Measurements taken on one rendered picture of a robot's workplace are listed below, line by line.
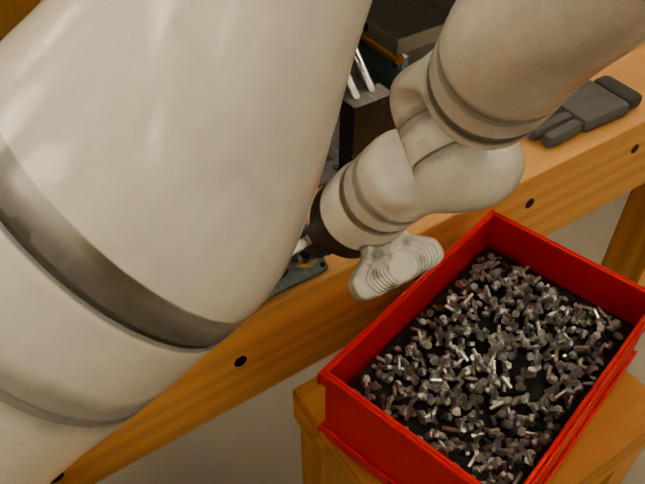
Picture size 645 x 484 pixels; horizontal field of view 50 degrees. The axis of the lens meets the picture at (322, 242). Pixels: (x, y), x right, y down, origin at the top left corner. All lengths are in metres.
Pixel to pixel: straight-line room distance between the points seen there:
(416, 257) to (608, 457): 0.34
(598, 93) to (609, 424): 0.49
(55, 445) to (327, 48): 0.11
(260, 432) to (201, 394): 0.92
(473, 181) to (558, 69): 0.16
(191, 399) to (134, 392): 0.62
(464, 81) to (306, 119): 0.18
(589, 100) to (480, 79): 0.76
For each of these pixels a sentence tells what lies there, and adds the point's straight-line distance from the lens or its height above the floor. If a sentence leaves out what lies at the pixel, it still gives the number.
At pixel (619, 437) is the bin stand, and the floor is 0.80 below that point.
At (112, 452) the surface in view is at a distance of 0.81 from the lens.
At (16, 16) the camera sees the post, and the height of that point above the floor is 1.00.
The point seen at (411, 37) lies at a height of 1.13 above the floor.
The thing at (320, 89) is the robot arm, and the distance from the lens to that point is 0.16.
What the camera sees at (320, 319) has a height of 0.84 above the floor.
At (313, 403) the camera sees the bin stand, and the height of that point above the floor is 0.80.
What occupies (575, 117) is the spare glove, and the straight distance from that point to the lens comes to 1.04.
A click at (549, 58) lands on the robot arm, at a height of 1.34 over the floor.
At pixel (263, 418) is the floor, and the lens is 1.73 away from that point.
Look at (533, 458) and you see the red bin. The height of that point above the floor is 0.88.
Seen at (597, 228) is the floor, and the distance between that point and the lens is 2.31.
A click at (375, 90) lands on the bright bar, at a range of 0.87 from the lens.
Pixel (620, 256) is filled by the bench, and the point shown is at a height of 0.44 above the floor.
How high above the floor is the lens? 1.47
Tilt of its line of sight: 44 degrees down
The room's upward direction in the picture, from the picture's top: straight up
